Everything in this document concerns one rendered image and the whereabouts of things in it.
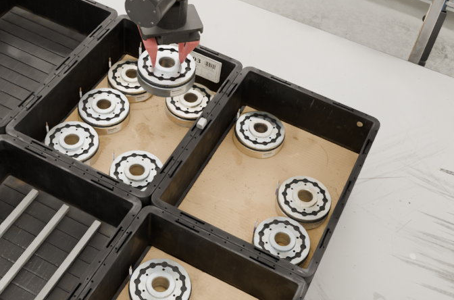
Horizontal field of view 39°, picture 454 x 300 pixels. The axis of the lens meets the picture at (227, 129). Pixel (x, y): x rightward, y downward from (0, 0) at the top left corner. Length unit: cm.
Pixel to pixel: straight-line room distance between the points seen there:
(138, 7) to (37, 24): 64
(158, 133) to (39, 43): 37
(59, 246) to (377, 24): 221
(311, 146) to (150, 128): 34
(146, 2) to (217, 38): 81
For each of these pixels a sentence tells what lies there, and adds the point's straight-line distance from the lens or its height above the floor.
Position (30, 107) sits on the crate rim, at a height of 93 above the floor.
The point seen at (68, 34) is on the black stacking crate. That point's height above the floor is 83.
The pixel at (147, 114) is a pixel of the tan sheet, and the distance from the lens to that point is 136.
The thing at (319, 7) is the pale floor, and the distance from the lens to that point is 310.
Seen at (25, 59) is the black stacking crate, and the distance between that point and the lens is 149.
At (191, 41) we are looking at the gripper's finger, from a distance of 108.
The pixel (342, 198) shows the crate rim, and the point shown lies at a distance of 118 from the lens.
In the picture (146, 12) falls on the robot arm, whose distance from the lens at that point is 96.
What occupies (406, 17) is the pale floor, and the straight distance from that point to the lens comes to 320.
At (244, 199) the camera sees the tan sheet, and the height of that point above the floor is 83.
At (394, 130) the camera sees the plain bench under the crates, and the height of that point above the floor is 70.
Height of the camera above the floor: 183
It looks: 48 degrees down
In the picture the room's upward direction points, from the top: 10 degrees clockwise
